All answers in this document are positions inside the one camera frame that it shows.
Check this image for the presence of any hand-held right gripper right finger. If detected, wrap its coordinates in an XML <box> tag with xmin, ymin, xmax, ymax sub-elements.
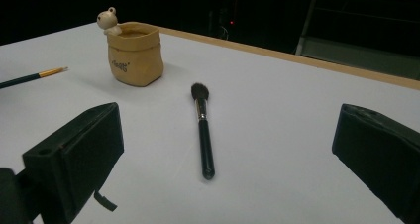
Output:
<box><xmin>331</xmin><ymin>103</ymin><xmax>420</xmax><ymax>224</ymax></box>

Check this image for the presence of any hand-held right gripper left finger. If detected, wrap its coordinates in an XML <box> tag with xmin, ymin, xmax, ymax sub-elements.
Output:
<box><xmin>22</xmin><ymin>101</ymin><xmax>125</xmax><ymax>224</ymax></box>

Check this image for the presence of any thin gold black makeup brush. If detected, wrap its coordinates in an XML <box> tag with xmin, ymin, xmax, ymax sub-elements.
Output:
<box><xmin>0</xmin><ymin>65</ymin><xmax>69</xmax><ymax>90</ymax></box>

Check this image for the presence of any tan bear pen holder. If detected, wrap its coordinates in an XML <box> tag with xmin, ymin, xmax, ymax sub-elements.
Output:
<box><xmin>96</xmin><ymin>6</ymin><xmax>165</xmax><ymax>87</ymax></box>

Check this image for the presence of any black fluffy makeup brush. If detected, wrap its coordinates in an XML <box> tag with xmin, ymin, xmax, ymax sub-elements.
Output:
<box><xmin>190</xmin><ymin>82</ymin><xmax>216</xmax><ymax>181</ymax></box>

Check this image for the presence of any large white board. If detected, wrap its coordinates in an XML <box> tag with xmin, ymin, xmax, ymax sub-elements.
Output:
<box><xmin>0</xmin><ymin>21</ymin><xmax>420</xmax><ymax>224</ymax></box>

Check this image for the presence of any dark equipment with red light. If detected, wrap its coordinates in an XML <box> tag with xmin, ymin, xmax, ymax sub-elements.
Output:
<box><xmin>206</xmin><ymin>0</ymin><xmax>242</xmax><ymax>42</ymax></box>

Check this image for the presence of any white metal frame desk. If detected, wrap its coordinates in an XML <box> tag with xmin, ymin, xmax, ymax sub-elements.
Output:
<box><xmin>295</xmin><ymin>0</ymin><xmax>420</xmax><ymax>81</ymax></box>

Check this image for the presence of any white cable bundle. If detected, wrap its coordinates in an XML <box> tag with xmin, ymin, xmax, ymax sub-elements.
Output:
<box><xmin>220</xmin><ymin>25</ymin><xmax>232</xmax><ymax>41</ymax></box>

